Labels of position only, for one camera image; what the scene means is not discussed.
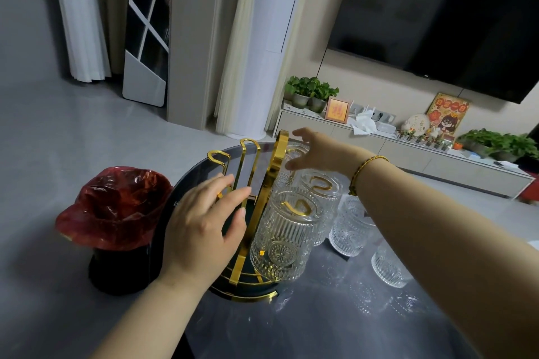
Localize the person's left hand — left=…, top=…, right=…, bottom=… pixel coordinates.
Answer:
left=160, top=174, right=252, bottom=290

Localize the person's right hand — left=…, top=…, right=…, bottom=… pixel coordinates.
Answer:
left=286, top=127, right=364, bottom=179

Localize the clear embossed glass cup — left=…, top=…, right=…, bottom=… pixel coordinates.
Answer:
left=329, top=195, right=376, bottom=258
left=250, top=190, right=325, bottom=284
left=275, top=142, right=313, bottom=192
left=295, top=169, right=344, bottom=247
left=371, top=240, right=414, bottom=289

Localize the gold cup rack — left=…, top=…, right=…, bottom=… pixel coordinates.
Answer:
left=207, top=130, right=291, bottom=303

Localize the person's right forearm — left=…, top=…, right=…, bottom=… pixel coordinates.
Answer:
left=350, top=156, right=539, bottom=359

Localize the person's left forearm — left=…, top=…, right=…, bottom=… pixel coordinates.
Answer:
left=90, top=275, right=211, bottom=359

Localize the green plant in grey pot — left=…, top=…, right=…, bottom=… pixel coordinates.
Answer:
left=284, top=75, right=314, bottom=110
left=309, top=79, right=340, bottom=114

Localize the white crumpled tissue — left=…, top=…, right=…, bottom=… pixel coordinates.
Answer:
left=351, top=109, right=378, bottom=136

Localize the white router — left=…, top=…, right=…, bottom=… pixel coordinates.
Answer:
left=349, top=102, right=397, bottom=134

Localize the red plastic bin bag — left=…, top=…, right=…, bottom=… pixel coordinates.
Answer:
left=55, top=166, right=173, bottom=252

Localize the beige television cabinet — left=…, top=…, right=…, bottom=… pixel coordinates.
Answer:
left=273, top=108, right=535, bottom=199

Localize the white standing air conditioner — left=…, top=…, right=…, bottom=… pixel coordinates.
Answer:
left=225, top=0, right=314, bottom=141

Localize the black trash bin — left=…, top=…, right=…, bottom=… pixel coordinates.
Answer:
left=88, top=244, right=153, bottom=296

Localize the white round decorative plate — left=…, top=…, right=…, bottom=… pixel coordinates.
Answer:
left=401, top=113, right=431, bottom=137

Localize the row of small figurines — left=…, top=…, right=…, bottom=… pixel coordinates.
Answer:
left=396, top=127, right=455, bottom=152

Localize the cream fabric cover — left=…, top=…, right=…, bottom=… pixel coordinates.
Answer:
left=213, top=0, right=262, bottom=135

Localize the cartoon picture board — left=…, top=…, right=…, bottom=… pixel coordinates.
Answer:
left=426, top=92, right=471, bottom=137

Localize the black and white panel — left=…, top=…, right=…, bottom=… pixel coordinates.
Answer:
left=122, top=0, right=172, bottom=108

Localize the green plant in long planter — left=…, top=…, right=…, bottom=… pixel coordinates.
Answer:
left=456, top=128, right=539, bottom=164

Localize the white curtain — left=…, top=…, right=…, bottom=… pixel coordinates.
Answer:
left=50, top=0, right=112, bottom=83

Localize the gold bead bracelet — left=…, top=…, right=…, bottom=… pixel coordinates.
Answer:
left=348, top=155, right=390, bottom=197

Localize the orange picture frame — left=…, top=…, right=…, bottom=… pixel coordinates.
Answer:
left=324, top=96, right=350, bottom=125

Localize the black wall television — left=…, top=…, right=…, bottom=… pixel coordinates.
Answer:
left=327, top=0, right=539, bottom=105

